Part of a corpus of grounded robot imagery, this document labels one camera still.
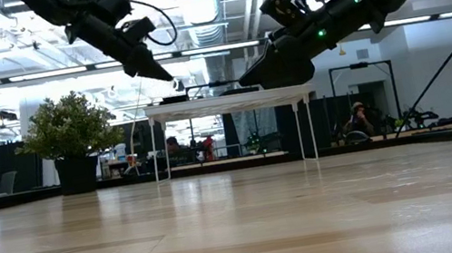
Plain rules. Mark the artificial green potted plant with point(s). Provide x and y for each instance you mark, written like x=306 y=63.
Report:
x=67 y=125

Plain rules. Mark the person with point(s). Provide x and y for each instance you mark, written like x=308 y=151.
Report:
x=358 y=115
x=173 y=143

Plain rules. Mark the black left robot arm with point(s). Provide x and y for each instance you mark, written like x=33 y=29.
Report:
x=58 y=5

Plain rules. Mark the black diagonal frame strut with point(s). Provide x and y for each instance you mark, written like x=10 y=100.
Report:
x=446 y=65

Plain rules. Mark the black scalloped round plate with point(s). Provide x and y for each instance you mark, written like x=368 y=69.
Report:
x=240 y=91

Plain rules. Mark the black partition panel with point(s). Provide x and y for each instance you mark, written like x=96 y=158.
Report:
x=13 y=162
x=326 y=119

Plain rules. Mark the small black square plate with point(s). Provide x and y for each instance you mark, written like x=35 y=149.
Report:
x=175 y=99

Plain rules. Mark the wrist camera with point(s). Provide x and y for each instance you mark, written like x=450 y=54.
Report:
x=138 y=28
x=282 y=7

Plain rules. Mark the grey chair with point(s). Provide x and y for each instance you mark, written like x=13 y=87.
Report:
x=5 y=182

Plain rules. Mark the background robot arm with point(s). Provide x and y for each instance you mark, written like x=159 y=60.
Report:
x=261 y=141
x=418 y=117

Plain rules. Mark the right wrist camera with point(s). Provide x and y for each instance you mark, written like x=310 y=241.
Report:
x=282 y=7

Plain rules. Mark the black gantry stand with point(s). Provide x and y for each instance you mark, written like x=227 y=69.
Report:
x=358 y=65

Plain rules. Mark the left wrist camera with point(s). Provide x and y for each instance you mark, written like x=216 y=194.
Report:
x=138 y=28

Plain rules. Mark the yellow hanging pendant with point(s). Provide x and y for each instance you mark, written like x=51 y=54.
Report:
x=341 y=51

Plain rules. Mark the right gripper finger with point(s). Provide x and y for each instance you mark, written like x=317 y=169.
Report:
x=281 y=69

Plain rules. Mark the red background object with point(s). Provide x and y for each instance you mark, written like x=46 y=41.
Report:
x=209 y=145

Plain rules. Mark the silver ventilation duct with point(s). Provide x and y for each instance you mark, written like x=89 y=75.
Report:
x=202 y=11

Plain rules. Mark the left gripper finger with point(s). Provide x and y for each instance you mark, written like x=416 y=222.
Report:
x=154 y=67

